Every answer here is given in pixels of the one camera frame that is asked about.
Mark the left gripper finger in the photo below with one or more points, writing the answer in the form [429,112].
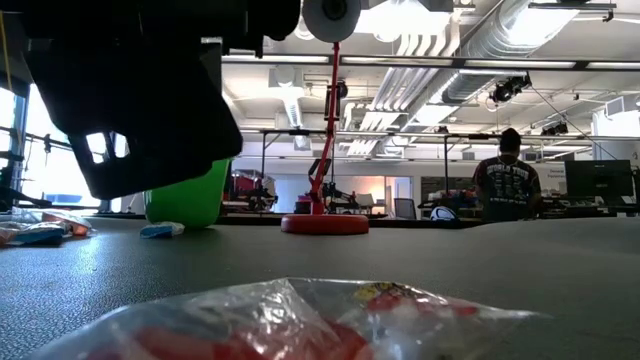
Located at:
[165,160]

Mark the green plastic bucket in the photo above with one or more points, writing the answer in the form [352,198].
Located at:
[190,200]

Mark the blue white candy bar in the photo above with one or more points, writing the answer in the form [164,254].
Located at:
[162,230]

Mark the clear red candy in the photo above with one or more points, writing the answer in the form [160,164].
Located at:
[300,325]

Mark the red background machine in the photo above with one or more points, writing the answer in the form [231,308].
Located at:
[247,186]

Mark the white chair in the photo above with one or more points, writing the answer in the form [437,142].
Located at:
[364,200]

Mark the red desk lamp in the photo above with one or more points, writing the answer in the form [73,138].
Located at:
[320,25]

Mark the grey office chair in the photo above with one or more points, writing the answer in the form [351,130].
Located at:
[404,207]

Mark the white blue ball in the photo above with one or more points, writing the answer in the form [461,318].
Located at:
[443,214]

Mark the blue storage bin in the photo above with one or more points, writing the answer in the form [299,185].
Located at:
[455,200]

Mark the overhead light bar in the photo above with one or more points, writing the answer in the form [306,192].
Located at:
[450,62]

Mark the person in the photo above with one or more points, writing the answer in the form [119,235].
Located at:
[507,185]

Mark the black table mat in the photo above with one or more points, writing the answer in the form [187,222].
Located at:
[525,280]

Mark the black monitor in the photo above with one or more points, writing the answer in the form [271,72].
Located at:
[597,177]

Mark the black hanging camera rig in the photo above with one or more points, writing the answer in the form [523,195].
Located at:
[510,87]
[555,129]

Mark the silver ventilation duct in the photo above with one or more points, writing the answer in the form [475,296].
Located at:
[500,35]

